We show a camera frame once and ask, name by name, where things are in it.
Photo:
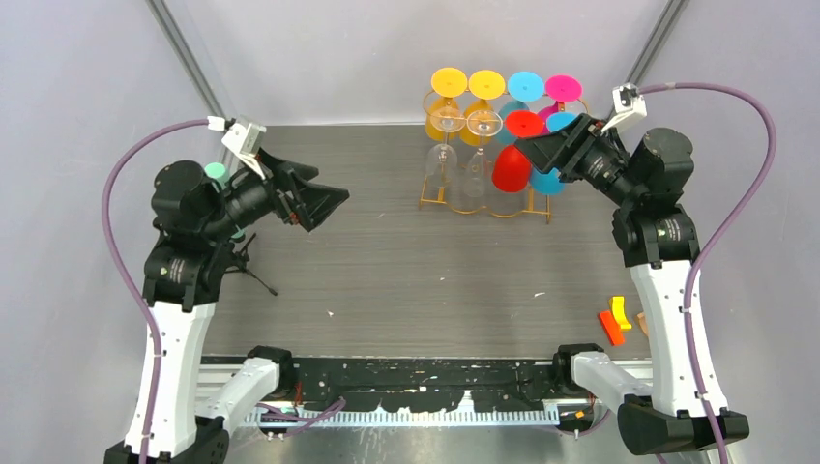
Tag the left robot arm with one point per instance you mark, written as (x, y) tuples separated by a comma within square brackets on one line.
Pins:
[(197, 219)]

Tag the mint green cup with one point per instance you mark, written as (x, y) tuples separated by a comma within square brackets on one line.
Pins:
[(219, 173)]

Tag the gold wire glass rack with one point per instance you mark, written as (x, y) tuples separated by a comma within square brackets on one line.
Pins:
[(494, 202)]

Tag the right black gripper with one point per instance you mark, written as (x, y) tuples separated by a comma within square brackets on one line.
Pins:
[(547, 152)]

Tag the right aluminium frame post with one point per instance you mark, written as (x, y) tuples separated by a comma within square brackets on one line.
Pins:
[(668, 18)]

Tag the right yellow wine glass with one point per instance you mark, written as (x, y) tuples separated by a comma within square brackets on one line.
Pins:
[(485, 86)]

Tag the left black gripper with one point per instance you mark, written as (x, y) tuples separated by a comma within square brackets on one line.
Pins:
[(315, 200)]

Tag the yellow wine glass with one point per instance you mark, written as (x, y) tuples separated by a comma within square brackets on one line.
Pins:
[(485, 86), (446, 85)]

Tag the left aluminium frame post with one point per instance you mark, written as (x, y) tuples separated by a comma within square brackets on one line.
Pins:
[(188, 43)]

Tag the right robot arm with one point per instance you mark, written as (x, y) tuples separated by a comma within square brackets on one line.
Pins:
[(683, 407)]

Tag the aluminium frame post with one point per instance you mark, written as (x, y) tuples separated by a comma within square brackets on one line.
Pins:
[(668, 18), (188, 43)]

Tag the orange block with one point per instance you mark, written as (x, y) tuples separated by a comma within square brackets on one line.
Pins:
[(611, 328)]

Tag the clear wine glass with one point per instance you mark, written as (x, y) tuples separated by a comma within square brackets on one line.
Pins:
[(480, 147), (441, 161)]

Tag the blue wine glass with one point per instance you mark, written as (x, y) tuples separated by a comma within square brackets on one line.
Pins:
[(549, 183), (525, 86)]

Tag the yellow curved block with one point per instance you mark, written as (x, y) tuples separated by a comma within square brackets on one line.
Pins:
[(617, 307)]

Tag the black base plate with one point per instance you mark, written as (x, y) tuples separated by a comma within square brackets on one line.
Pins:
[(424, 385)]

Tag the red wine glass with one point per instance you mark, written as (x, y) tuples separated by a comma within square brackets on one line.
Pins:
[(511, 171)]

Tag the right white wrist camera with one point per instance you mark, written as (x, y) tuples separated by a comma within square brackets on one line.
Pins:
[(629, 108)]

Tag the left yellow wine glass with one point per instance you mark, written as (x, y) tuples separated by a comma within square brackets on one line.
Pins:
[(446, 85)]

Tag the pink wine glass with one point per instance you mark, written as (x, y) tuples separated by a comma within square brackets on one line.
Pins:
[(562, 89)]

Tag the tan wooden curved block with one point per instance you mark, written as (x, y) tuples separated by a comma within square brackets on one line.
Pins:
[(640, 320)]

